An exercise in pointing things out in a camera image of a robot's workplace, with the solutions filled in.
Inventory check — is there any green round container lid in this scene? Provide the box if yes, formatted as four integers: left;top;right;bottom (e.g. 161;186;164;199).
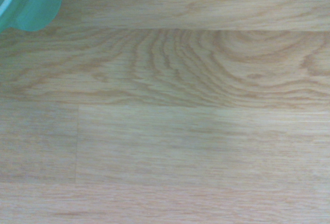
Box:
0;0;63;33

